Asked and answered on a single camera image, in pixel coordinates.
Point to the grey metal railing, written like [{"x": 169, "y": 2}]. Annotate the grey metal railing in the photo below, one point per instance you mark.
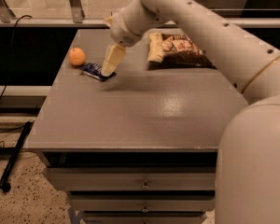
[{"x": 87, "y": 13}]

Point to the blue rxbar blueberry wrapper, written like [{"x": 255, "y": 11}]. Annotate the blue rxbar blueberry wrapper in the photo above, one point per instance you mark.
[{"x": 94, "y": 70}]

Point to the middle grey drawer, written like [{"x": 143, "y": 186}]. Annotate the middle grey drawer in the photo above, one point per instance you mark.
[{"x": 147, "y": 201}]

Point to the top grey drawer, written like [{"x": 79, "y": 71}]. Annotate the top grey drawer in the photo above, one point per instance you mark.
[{"x": 71, "y": 179}]

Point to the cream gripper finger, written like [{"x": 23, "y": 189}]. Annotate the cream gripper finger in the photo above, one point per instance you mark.
[{"x": 113, "y": 57}]

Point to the orange fruit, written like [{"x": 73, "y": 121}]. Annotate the orange fruit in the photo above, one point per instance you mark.
[{"x": 76, "y": 56}]

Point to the grey drawer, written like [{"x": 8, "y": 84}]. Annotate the grey drawer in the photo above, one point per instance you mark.
[
  {"x": 149, "y": 218},
  {"x": 71, "y": 179},
  {"x": 147, "y": 201}
]

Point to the grey drawer cabinet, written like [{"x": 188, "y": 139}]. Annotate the grey drawer cabinet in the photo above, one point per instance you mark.
[{"x": 141, "y": 120}]

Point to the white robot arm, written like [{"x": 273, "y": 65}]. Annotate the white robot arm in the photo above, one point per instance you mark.
[{"x": 248, "y": 156}]

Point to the black rod on floor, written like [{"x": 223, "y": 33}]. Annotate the black rod on floor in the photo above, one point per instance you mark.
[{"x": 5, "y": 186}]

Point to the bottom grey drawer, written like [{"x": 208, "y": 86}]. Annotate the bottom grey drawer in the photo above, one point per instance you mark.
[{"x": 149, "y": 218}]

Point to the brown chips bag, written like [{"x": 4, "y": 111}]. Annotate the brown chips bag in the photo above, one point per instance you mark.
[{"x": 175, "y": 51}]

